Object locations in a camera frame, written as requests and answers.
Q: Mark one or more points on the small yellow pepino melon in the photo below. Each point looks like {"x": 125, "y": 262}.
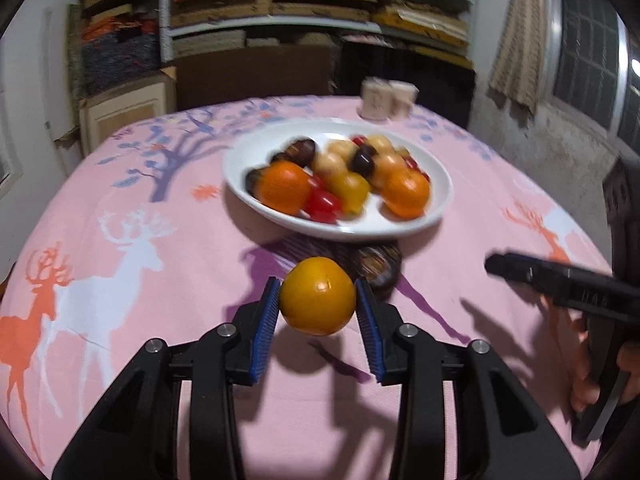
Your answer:
{"x": 402, "y": 152}

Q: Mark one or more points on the pile of mixed patterned boxes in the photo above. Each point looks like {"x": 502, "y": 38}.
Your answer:
{"x": 115, "y": 65}

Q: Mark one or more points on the yellow tomato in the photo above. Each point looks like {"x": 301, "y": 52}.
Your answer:
{"x": 317, "y": 295}
{"x": 350, "y": 190}

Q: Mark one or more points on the window with mesh grille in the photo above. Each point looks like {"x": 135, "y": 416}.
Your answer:
{"x": 585, "y": 50}

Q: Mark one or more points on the black chair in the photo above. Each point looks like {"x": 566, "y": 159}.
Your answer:
{"x": 440, "y": 90}

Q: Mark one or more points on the brown cardboard panel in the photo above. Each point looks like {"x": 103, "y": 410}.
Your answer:
{"x": 250, "y": 75}

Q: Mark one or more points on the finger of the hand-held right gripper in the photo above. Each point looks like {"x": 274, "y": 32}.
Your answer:
{"x": 540, "y": 272}

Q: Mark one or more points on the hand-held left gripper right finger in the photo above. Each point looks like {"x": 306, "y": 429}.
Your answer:
{"x": 370, "y": 330}

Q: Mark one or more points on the cream framed cabinet door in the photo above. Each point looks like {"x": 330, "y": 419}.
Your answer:
{"x": 125, "y": 115}

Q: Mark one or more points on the white paper cup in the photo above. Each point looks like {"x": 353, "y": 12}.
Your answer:
{"x": 405, "y": 100}

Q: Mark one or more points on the white oval plate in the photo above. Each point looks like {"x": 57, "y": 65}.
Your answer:
{"x": 240, "y": 160}

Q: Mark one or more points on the checkered beige curtain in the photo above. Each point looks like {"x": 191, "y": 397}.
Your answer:
{"x": 520, "y": 35}

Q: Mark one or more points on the person's right hand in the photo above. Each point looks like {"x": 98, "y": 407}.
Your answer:
{"x": 582, "y": 375}

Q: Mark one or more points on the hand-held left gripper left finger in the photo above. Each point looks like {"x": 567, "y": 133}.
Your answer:
{"x": 262, "y": 330}

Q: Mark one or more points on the white metal shelving unit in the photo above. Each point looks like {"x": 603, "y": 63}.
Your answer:
{"x": 166, "y": 10}

